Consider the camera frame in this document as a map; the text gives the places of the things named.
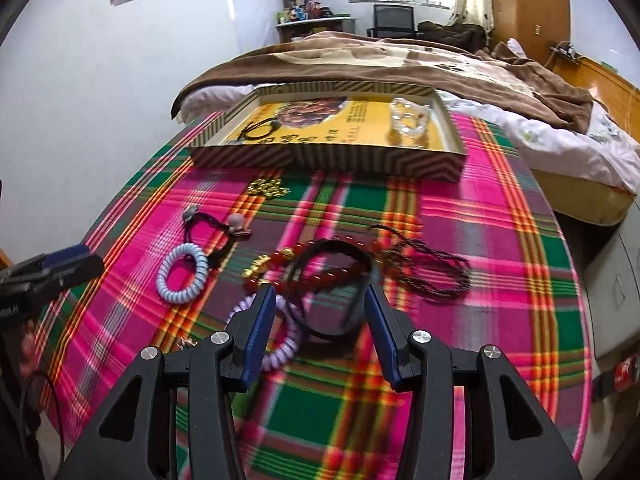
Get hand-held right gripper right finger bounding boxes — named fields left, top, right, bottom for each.
left=364, top=282, right=583, bottom=480

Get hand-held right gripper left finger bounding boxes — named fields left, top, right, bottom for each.
left=55, top=284, right=278, bottom=480

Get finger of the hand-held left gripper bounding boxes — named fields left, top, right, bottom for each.
left=0, top=244, right=105, bottom=307

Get purple spiral hair tie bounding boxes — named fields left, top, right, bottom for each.
left=227, top=294, right=301, bottom=373

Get red bead bracelet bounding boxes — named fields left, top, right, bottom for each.
left=242, top=240, right=373, bottom=311

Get dark bead necklace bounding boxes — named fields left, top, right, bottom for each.
left=370, top=224, right=473, bottom=303

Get black wristband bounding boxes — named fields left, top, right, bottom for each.
left=287, top=239, right=383, bottom=343

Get light blue spiral hair tie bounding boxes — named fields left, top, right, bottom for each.
left=156, top=243, right=208, bottom=305

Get black hair tie pink bead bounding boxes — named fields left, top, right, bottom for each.
left=182, top=205, right=253, bottom=271

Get gold chain bracelet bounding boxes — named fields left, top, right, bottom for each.
left=247, top=178, right=292, bottom=200

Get striped cardboard box tray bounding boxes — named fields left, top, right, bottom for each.
left=186, top=81, right=468, bottom=184

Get thin black hair tie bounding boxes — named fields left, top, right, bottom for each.
left=240, top=116, right=282, bottom=142

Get clear hair claw clip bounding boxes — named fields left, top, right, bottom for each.
left=387, top=97, right=433, bottom=150

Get bed mattress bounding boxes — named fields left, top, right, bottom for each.
left=530, top=167, right=636, bottom=226

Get black red bag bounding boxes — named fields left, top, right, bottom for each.
left=592, top=352, right=640, bottom=401

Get white floral bedsheet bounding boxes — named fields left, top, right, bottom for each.
left=180, top=77, right=640, bottom=196

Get brown blanket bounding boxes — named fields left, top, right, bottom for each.
left=171, top=30, right=596, bottom=133

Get dark brown cloth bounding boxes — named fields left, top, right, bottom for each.
left=417, top=20, right=488, bottom=53

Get pillow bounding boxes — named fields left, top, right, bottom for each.
left=492, top=37, right=531, bottom=61

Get black office chair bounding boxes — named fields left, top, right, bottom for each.
left=367, top=4, right=418, bottom=40

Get desk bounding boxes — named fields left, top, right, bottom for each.
left=276, top=16, right=358, bottom=45

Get group of bottles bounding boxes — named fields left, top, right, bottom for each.
left=277, top=0, right=336, bottom=23

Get wooden headboard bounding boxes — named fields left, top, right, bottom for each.
left=545, top=55, right=640, bottom=126

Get wooden wardrobe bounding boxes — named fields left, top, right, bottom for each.
left=487, top=0, right=572, bottom=58

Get black cable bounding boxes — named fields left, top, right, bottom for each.
left=20, top=367, right=66, bottom=466

